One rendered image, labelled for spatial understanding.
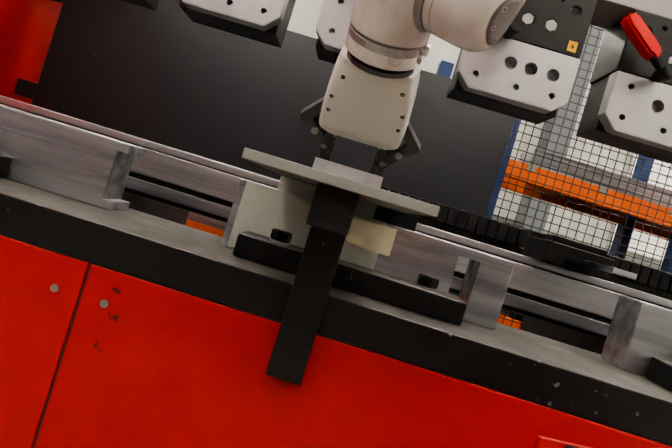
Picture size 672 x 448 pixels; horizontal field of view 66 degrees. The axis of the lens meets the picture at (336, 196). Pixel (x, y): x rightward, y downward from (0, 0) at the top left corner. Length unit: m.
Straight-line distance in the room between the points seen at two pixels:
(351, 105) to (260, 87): 0.72
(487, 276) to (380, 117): 0.28
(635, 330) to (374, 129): 0.45
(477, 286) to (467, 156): 0.59
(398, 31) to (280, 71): 0.78
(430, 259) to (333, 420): 0.24
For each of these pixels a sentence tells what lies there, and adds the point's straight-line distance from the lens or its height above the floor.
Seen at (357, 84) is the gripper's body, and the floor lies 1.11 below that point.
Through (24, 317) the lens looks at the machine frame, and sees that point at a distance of 0.70.
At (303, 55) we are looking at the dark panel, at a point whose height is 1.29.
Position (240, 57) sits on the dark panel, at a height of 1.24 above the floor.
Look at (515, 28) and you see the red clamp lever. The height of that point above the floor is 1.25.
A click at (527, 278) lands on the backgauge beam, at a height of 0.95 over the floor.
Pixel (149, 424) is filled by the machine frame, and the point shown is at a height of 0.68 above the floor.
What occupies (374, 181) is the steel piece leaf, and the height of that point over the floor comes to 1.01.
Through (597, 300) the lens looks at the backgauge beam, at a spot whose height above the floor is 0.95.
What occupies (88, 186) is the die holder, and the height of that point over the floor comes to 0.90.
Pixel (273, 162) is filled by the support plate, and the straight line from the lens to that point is 0.46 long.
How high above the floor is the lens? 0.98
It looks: 1 degrees up
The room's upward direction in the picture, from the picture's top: 17 degrees clockwise
